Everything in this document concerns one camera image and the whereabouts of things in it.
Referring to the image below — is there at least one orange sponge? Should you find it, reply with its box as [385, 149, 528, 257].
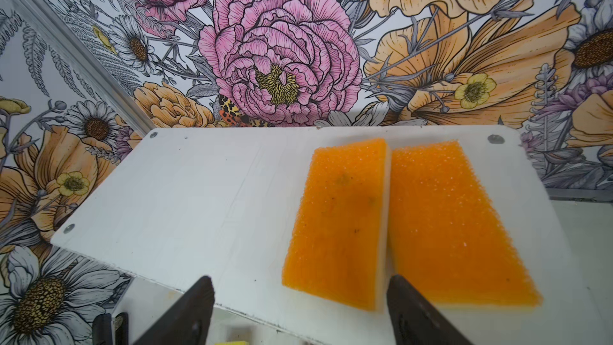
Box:
[282, 138, 391, 311]
[388, 141, 544, 307]

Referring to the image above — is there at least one yellow sponge top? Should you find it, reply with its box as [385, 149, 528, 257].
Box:
[215, 341, 250, 345]

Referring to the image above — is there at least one white two-tier metal shelf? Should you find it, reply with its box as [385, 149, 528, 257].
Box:
[52, 126, 611, 344]

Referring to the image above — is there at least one orange sponge front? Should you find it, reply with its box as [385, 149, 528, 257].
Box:
[388, 141, 544, 307]

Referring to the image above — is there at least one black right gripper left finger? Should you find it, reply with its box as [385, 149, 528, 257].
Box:
[135, 276, 215, 345]

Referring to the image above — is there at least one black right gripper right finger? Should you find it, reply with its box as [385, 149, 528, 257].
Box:
[386, 275, 471, 345]

